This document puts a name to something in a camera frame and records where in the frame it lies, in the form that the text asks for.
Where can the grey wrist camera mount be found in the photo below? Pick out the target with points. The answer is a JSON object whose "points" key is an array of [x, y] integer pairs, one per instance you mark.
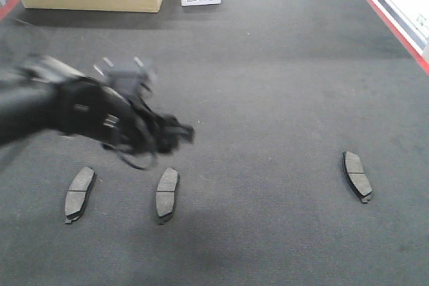
{"points": [[130, 77]]}

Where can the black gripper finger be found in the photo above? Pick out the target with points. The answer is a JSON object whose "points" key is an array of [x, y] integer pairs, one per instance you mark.
{"points": [[171, 132]]}

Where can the grey brake pad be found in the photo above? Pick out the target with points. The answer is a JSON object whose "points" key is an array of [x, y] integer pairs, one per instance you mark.
{"points": [[78, 193], [356, 176], [166, 195]]}

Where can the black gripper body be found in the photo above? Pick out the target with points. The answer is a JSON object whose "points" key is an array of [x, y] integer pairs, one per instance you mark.
{"points": [[97, 111]]}

